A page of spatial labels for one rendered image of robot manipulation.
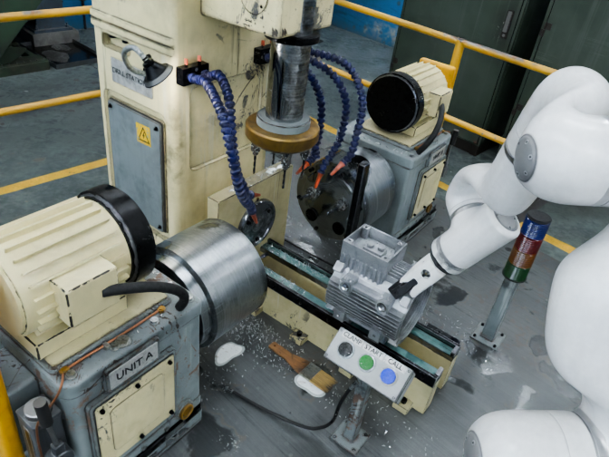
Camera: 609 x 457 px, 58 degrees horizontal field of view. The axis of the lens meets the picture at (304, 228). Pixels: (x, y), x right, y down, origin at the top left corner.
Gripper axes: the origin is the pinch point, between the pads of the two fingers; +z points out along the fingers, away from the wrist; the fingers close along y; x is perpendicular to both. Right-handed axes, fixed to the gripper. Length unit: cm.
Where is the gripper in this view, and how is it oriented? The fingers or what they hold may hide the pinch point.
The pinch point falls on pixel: (398, 288)
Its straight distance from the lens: 125.1
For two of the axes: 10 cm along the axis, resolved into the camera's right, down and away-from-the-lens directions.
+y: 6.0, -3.9, 7.0
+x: -6.3, -7.7, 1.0
